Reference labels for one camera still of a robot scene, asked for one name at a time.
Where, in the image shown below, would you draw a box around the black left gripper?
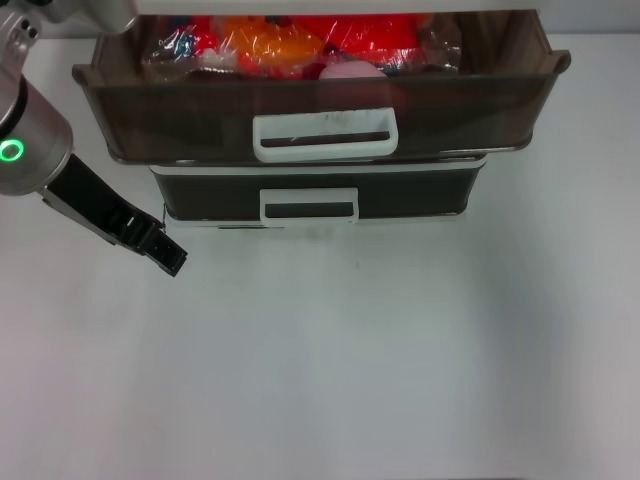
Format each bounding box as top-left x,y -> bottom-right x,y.
42,152 -> 189,278

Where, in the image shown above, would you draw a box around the brown drawer with scuffed handle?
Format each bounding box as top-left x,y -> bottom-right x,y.
70,12 -> 571,164

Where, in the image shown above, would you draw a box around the pink peach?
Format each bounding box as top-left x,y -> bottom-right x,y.
318,60 -> 386,81

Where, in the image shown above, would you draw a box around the orange snack packet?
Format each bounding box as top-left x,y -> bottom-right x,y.
222,15 -> 326,69

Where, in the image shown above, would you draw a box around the red snack packet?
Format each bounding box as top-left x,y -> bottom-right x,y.
324,14 -> 421,64

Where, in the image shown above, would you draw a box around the red orange packaged snacks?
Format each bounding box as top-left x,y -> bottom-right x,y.
140,14 -> 462,81

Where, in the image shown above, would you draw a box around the brown drawer with small handle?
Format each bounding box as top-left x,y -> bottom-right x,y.
152,164 -> 484,224

